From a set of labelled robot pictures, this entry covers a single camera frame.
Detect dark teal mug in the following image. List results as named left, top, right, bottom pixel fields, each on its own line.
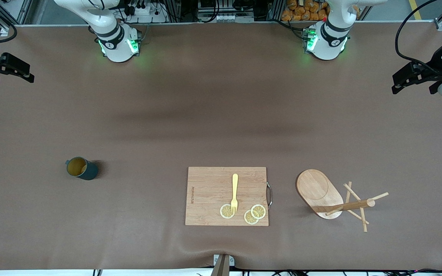
left=66, top=156, right=99, bottom=181

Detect wooden cup rack with pegs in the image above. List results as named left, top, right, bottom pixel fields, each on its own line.
left=296, top=169, right=389, bottom=233

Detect brown table cover mat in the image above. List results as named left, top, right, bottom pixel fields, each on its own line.
left=0, top=21, right=442, bottom=271

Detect white power strip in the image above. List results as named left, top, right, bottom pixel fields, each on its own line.
left=123, top=3, right=168, bottom=23

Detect grey equipment with connectors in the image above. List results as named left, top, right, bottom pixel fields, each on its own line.
left=196, top=0, right=256, bottom=23

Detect yellow plastic fork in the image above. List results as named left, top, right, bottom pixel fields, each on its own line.
left=230, top=173, right=239, bottom=215

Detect wooden cutting board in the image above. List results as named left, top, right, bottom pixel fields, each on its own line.
left=185, top=166, right=274, bottom=227

